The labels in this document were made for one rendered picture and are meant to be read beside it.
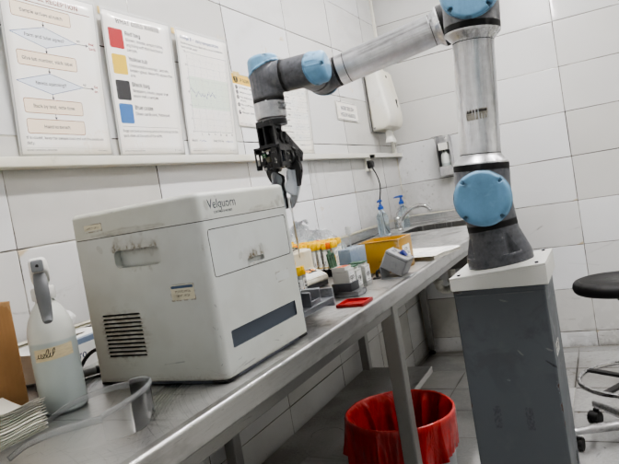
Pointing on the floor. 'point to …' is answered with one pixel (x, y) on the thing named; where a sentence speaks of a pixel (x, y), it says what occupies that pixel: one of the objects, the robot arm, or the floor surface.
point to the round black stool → (606, 281)
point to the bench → (275, 380)
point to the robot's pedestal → (517, 375)
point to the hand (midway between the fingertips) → (290, 203)
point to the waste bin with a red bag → (362, 445)
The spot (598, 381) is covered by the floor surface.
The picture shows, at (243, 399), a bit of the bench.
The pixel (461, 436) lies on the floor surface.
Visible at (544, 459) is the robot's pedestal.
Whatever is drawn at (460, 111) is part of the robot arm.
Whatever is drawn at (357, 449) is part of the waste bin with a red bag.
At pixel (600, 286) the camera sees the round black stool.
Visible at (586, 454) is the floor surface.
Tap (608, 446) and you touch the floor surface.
